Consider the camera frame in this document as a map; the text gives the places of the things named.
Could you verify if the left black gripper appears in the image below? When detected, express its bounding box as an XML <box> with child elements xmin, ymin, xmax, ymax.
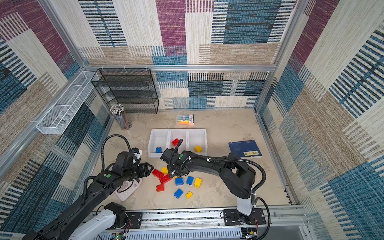
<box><xmin>123</xmin><ymin>161</ymin><xmax>154</xmax><ymax>182</ymax></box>

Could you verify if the blue book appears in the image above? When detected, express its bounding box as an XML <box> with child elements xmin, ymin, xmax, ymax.
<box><xmin>229</xmin><ymin>140</ymin><xmax>263</xmax><ymax>158</ymax></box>

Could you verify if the highlighter marker pack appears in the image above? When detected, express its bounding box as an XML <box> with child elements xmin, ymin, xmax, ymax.
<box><xmin>176</xmin><ymin>114</ymin><xmax>195</xmax><ymax>125</ymax></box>

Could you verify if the black wire shelf rack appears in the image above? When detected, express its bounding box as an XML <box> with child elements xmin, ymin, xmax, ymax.
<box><xmin>91</xmin><ymin>68</ymin><xmax>160</xmax><ymax>114</ymax></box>

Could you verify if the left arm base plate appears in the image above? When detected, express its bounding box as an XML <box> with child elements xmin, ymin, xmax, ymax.
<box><xmin>123</xmin><ymin>212</ymin><xmax>143</xmax><ymax>231</ymax></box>

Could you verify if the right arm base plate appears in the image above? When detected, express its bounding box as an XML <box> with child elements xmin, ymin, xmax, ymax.
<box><xmin>221</xmin><ymin>208</ymin><xmax>267</xmax><ymax>226</ymax></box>

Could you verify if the white bin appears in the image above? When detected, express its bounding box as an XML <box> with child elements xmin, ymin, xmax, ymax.
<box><xmin>169</xmin><ymin>129</ymin><xmax>190</xmax><ymax>154</ymax></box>
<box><xmin>188</xmin><ymin>129</ymin><xmax>208</xmax><ymax>155</ymax></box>
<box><xmin>148</xmin><ymin>129</ymin><xmax>170</xmax><ymax>158</ymax></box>

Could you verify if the blue lego beside yellow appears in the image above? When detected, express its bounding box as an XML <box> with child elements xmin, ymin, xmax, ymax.
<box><xmin>186</xmin><ymin>176</ymin><xmax>195</xmax><ymax>186</ymax></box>

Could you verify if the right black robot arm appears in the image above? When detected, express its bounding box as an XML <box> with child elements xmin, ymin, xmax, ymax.
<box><xmin>161</xmin><ymin>149</ymin><xmax>267</xmax><ymax>225</ymax></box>

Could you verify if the white left bin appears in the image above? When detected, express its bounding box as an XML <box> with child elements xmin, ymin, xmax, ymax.
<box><xmin>148</xmin><ymin>129</ymin><xmax>170</xmax><ymax>158</ymax></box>

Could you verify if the blue lego front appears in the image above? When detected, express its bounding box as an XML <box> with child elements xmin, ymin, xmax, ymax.
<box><xmin>174</xmin><ymin>189</ymin><xmax>184</xmax><ymax>199</ymax></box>

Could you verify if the small yellow lego front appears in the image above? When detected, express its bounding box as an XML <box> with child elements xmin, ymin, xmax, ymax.
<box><xmin>186</xmin><ymin>192</ymin><xmax>193</xmax><ymax>199</ymax></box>

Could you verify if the small red lego bottom left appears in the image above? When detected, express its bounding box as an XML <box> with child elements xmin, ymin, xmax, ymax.
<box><xmin>156</xmin><ymin>184</ymin><xmax>165</xmax><ymax>192</ymax></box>

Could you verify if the white mesh wall basket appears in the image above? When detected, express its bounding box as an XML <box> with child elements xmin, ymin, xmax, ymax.
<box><xmin>36</xmin><ymin>71</ymin><xmax>95</xmax><ymax>135</ymax></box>

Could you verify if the pink white calculator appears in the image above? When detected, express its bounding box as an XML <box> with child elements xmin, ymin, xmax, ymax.
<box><xmin>115</xmin><ymin>178</ymin><xmax>143</xmax><ymax>202</ymax></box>

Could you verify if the long red lego brick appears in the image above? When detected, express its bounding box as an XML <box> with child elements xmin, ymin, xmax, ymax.
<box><xmin>152</xmin><ymin>169</ymin><xmax>164</xmax><ymax>179</ymax></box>

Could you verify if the white middle bin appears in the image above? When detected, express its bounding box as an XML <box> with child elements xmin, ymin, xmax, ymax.
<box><xmin>169</xmin><ymin>129</ymin><xmax>190</xmax><ymax>154</ymax></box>

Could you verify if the white right bin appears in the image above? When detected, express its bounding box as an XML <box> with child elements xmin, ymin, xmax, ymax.
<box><xmin>188</xmin><ymin>129</ymin><xmax>208</xmax><ymax>155</ymax></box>

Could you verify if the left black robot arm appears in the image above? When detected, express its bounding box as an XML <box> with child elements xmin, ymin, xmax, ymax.
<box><xmin>24</xmin><ymin>151</ymin><xmax>154</xmax><ymax>240</ymax></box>

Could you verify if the pencil cup with pencils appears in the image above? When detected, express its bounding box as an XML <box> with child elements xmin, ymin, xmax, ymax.
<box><xmin>110</xmin><ymin>104</ymin><xmax>132</xmax><ymax>130</ymax></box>

